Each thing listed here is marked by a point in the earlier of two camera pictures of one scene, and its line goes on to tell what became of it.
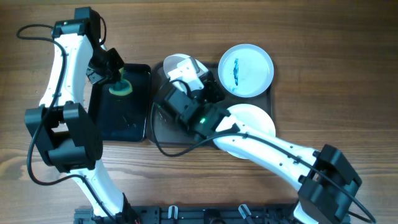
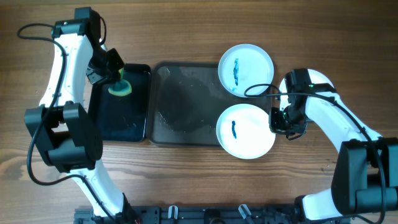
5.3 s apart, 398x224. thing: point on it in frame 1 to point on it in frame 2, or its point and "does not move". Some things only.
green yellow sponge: x=122 y=87 does not move
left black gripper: x=113 y=75 does not move
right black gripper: x=209 y=83 to x=276 y=126
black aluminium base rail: x=197 y=214 does not move
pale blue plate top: x=245 y=70 does not move
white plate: x=171 y=61 to x=316 y=77
